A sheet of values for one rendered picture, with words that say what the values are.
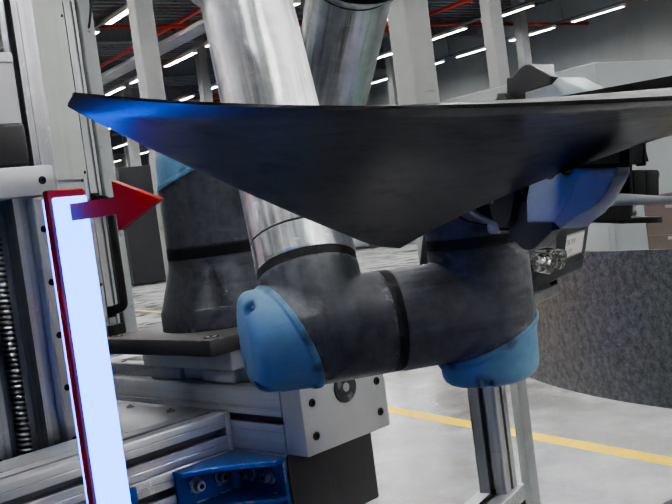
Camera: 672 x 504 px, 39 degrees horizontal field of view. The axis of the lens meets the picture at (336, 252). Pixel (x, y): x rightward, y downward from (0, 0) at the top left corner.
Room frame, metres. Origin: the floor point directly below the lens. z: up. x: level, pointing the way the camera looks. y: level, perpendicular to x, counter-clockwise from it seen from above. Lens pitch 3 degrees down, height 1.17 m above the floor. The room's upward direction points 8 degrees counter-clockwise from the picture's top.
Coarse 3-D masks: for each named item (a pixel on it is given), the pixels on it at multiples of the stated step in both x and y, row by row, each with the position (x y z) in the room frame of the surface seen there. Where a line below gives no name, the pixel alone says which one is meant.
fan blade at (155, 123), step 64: (128, 128) 0.36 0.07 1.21; (192, 128) 0.35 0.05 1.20; (256, 128) 0.34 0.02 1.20; (320, 128) 0.33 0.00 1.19; (384, 128) 0.33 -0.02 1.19; (448, 128) 0.33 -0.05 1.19; (512, 128) 0.34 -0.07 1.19; (576, 128) 0.35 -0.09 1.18; (640, 128) 0.36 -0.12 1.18; (256, 192) 0.45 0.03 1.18; (320, 192) 0.44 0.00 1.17; (384, 192) 0.44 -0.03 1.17; (448, 192) 0.44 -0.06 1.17; (512, 192) 0.45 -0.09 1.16
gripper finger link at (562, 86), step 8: (560, 80) 0.43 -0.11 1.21; (568, 80) 0.43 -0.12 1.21; (576, 80) 0.43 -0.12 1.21; (584, 80) 0.43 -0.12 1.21; (544, 88) 0.45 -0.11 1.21; (552, 88) 0.44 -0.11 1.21; (560, 88) 0.43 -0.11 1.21; (568, 88) 0.42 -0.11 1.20; (576, 88) 0.42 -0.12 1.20; (584, 88) 0.42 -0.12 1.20; (592, 88) 0.42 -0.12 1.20; (600, 88) 0.42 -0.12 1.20; (528, 96) 0.47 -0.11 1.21; (536, 96) 0.46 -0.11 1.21; (544, 96) 0.45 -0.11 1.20; (552, 96) 0.44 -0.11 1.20
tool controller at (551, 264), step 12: (576, 228) 1.11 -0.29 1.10; (564, 240) 1.07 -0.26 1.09; (576, 240) 1.11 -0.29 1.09; (540, 252) 0.98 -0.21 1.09; (552, 252) 1.01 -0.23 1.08; (564, 252) 1.01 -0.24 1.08; (576, 252) 1.12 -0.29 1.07; (420, 264) 1.01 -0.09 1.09; (540, 264) 0.97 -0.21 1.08; (552, 264) 0.98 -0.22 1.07; (564, 264) 1.02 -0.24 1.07; (576, 264) 1.15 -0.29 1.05; (540, 276) 1.01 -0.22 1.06; (552, 276) 1.06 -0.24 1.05
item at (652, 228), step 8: (648, 208) 7.13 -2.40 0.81; (656, 208) 7.08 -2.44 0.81; (664, 208) 7.02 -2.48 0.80; (648, 216) 7.14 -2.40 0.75; (656, 216) 7.08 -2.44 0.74; (664, 216) 7.03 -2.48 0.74; (648, 224) 7.15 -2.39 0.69; (656, 224) 7.09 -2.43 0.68; (664, 224) 7.04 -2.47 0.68; (648, 232) 7.16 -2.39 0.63; (656, 232) 7.10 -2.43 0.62; (664, 232) 7.04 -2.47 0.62; (648, 240) 7.16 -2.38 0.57; (656, 240) 7.10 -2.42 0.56; (664, 240) 7.04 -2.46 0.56; (656, 248) 7.10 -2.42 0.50; (664, 248) 7.05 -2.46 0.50
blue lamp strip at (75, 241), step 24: (72, 240) 0.47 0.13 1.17; (72, 264) 0.46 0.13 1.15; (72, 288) 0.46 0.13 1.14; (96, 288) 0.48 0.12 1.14; (72, 312) 0.46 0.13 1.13; (96, 312) 0.47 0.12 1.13; (72, 336) 0.46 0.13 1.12; (96, 336) 0.47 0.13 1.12; (96, 360) 0.47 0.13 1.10; (96, 384) 0.47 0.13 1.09; (96, 408) 0.47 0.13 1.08; (96, 432) 0.46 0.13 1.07; (120, 432) 0.48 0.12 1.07; (96, 456) 0.46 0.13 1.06; (120, 456) 0.48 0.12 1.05; (96, 480) 0.46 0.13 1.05; (120, 480) 0.47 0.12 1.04
